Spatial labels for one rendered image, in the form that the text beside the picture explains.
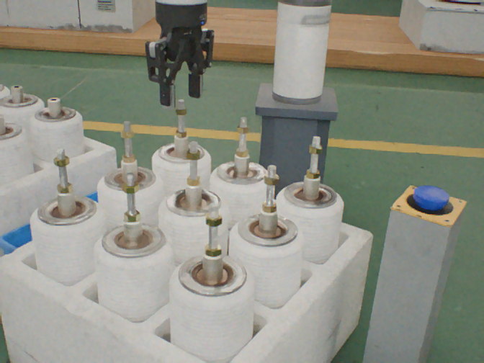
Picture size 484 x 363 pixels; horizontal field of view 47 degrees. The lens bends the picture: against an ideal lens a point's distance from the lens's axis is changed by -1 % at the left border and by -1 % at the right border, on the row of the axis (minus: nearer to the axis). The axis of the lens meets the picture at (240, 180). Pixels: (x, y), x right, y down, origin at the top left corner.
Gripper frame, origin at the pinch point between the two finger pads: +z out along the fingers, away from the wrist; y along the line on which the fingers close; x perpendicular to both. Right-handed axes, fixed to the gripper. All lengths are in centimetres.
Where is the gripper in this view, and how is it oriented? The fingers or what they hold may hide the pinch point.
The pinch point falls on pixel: (181, 94)
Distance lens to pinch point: 88.2
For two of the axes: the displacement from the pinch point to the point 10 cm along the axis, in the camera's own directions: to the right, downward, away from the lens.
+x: -8.5, -2.6, 4.6
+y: 5.3, -3.6, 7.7
